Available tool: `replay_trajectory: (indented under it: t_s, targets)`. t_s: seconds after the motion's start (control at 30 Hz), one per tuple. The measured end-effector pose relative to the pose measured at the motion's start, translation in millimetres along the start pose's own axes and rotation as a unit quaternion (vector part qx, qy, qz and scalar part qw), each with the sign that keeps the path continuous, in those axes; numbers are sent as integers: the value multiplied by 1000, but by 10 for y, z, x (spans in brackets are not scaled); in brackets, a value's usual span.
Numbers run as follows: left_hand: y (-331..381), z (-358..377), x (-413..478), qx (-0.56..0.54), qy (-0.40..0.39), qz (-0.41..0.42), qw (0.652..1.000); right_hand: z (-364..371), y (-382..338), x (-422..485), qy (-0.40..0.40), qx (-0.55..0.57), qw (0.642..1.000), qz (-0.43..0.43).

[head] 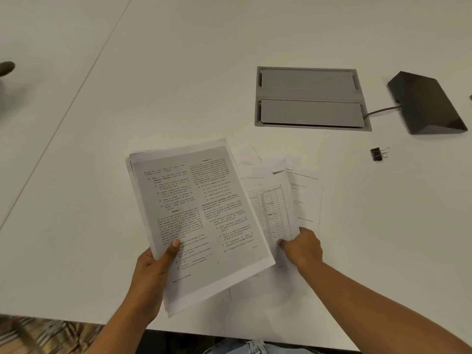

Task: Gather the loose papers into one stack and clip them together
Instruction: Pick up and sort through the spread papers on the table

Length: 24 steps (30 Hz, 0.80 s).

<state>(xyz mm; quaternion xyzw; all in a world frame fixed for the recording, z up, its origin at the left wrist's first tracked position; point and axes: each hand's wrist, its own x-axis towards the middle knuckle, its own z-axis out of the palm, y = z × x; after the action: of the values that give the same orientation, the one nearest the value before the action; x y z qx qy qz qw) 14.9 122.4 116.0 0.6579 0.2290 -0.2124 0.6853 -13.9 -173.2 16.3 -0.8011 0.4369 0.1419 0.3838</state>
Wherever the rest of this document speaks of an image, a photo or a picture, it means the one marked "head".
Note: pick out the person's right forearm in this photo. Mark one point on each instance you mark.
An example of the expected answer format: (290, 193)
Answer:
(368, 302)

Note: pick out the person's right thumb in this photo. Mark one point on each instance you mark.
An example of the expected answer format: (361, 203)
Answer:
(285, 245)

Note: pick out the black wedge-shaped device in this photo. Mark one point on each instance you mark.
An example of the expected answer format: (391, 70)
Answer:
(424, 103)

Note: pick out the stack of printed text sheets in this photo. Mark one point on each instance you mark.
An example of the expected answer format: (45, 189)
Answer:
(199, 217)

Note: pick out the dark round object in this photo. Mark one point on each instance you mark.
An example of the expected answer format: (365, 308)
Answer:
(6, 69)

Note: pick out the person's left hand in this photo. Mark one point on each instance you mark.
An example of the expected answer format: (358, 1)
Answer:
(147, 280)

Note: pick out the white sheet with printed table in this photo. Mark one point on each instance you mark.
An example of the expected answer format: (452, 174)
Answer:
(271, 210)

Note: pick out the person's left forearm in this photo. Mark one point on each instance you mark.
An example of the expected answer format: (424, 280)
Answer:
(121, 331)

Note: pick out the person's left thumb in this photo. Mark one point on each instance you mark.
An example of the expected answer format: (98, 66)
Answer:
(170, 254)

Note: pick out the black binder clip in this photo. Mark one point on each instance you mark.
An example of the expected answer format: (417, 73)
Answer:
(377, 154)

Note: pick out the person's right hand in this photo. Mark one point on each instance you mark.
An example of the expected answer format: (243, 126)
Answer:
(304, 250)

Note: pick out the blank white paper sheet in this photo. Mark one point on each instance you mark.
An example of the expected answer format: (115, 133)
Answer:
(269, 285)

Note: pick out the white sheet with sparse text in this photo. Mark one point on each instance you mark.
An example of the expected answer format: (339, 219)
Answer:
(306, 195)

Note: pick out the white sheet with sunburst sketch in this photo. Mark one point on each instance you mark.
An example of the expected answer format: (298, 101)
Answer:
(249, 164)

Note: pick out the grey table power outlet box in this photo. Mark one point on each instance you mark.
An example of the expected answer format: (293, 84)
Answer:
(311, 99)

